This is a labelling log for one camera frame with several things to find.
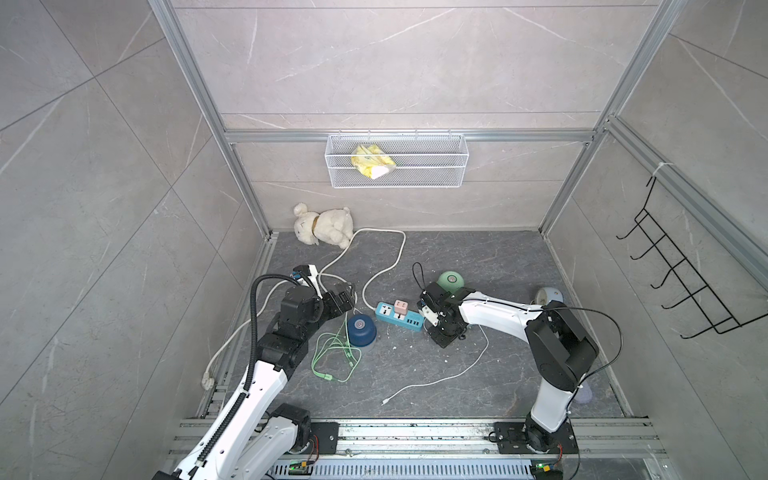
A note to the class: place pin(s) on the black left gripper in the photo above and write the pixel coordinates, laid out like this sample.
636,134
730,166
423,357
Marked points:
336,310

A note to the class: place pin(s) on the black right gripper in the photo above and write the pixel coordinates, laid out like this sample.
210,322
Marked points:
440,341

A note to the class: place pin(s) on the teal power strip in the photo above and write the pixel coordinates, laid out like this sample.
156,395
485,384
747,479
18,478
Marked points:
412,321

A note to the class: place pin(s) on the pink USB charger adapter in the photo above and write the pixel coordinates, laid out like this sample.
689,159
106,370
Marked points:
400,308

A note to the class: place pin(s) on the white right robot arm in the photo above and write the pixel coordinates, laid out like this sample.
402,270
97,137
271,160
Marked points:
561,347

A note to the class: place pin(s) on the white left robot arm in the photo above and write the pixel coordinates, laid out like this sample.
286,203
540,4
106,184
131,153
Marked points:
258,384

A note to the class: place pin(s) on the cream plush toy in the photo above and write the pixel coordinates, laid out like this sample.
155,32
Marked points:
334,227

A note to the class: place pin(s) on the grey round alarm clock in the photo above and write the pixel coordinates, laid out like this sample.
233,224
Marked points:
546,295

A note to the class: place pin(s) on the yellow crumpled bag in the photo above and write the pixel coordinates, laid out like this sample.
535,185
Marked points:
372,162

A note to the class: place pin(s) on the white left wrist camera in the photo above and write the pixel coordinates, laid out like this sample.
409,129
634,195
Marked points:
307,275

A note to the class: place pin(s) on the green cordless meat grinder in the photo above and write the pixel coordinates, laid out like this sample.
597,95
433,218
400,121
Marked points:
451,281

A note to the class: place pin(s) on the white wire mesh basket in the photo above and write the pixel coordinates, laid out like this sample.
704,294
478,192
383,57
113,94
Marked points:
423,160

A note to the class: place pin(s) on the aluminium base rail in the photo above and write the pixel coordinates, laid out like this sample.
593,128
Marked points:
419,449

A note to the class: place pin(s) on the black wall hook rack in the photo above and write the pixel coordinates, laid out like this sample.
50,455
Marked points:
718,317

